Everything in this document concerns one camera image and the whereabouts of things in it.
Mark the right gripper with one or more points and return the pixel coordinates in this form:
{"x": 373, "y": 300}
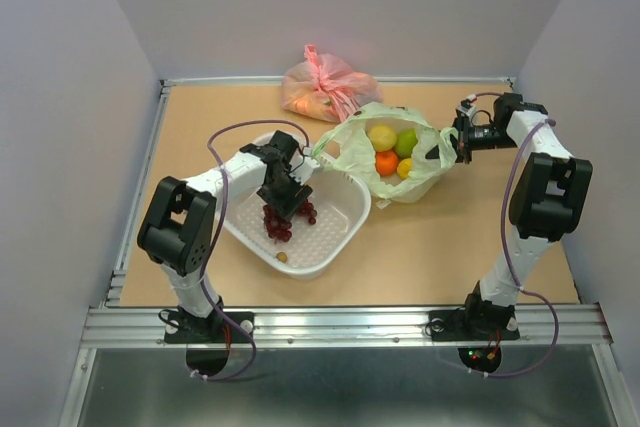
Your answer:
{"x": 461, "y": 130}

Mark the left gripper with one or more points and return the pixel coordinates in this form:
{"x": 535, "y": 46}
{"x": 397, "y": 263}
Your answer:
{"x": 287, "y": 206}

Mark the green fake pear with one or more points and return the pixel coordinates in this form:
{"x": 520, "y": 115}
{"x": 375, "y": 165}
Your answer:
{"x": 405, "y": 143}

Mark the red fake grapes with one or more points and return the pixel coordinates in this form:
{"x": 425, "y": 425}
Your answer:
{"x": 278, "y": 228}

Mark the orange fake tangerine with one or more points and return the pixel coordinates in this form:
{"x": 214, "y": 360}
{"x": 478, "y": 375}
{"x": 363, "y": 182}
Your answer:
{"x": 386, "y": 163}

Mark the yellow fake round pear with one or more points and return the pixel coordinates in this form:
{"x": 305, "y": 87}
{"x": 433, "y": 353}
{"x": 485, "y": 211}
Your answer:
{"x": 382, "y": 138}

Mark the green plastic bag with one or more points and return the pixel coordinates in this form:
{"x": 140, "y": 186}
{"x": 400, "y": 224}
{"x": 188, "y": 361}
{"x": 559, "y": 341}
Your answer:
{"x": 347, "y": 149}

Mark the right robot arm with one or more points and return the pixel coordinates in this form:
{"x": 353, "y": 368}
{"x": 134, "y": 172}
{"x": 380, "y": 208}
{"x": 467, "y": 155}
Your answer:
{"x": 543, "y": 201}

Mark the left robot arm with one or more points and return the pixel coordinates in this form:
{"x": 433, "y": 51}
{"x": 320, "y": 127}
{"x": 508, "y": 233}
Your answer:
{"x": 183, "y": 222}

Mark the pink tied plastic bag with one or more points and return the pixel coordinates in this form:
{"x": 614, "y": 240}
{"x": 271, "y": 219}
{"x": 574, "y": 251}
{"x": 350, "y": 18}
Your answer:
{"x": 325, "y": 87}

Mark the white plastic basket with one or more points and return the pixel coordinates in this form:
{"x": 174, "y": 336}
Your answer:
{"x": 343, "y": 204}

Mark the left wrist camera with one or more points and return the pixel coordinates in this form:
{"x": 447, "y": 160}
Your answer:
{"x": 307, "y": 168}

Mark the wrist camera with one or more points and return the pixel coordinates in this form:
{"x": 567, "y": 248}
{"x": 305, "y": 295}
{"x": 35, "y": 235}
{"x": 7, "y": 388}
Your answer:
{"x": 467, "y": 107}
{"x": 307, "y": 168}

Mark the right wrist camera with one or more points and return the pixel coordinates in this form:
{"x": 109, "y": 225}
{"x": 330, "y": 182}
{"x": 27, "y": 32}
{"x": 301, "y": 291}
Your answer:
{"x": 467, "y": 107}

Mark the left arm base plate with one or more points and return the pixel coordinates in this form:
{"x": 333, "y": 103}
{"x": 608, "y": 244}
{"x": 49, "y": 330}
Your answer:
{"x": 182, "y": 328}

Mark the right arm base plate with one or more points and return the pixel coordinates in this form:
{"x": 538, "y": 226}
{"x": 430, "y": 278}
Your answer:
{"x": 453, "y": 325}

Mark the aluminium front rail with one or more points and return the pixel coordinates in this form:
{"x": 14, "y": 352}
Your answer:
{"x": 282, "y": 328}

